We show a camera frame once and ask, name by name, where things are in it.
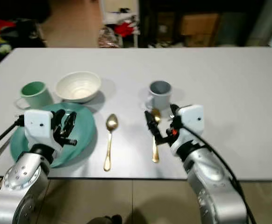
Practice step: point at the pile of colourful clothes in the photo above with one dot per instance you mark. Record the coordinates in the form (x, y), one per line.
(7, 35)

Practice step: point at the gold metal spoon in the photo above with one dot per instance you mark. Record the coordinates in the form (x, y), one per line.
(111, 122)
(154, 151)

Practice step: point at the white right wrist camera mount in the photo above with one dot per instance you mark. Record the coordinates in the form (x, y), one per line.
(192, 117)

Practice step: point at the dark brown cardboard box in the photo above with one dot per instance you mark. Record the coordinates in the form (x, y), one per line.
(165, 28)

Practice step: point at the white ribbed ceramic bowl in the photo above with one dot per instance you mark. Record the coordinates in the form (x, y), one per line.
(78, 85)

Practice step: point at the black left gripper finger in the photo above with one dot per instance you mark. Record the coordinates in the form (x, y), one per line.
(57, 122)
(69, 122)

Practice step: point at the white storage rack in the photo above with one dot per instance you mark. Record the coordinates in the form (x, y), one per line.
(119, 9)

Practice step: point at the light green ceramic mug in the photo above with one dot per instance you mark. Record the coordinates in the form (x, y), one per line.
(37, 93)

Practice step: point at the red cloth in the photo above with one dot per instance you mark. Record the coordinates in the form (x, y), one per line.
(125, 29)

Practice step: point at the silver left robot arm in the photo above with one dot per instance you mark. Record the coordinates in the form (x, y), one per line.
(17, 186)

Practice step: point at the patterned fabric bag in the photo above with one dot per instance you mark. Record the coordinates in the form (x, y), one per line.
(107, 39)

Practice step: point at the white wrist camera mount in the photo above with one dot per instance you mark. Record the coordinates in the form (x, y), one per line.
(38, 123)
(192, 117)

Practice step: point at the teal dinner plate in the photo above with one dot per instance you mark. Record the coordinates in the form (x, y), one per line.
(84, 140)

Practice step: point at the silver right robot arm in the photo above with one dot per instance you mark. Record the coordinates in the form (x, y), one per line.
(215, 186)

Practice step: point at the dark robot foot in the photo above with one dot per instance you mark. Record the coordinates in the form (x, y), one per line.
(105, 220)

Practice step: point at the grey ceramic mug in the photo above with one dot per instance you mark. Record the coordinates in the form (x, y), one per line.
(160, 95)

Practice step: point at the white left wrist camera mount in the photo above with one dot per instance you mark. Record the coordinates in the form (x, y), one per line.
(38, 123)

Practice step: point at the light brown cardboard box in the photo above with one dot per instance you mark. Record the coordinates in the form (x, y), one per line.
(200, 28)

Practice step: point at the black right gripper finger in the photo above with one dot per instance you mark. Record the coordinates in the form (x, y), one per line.
(153, 126)
(175, 111)

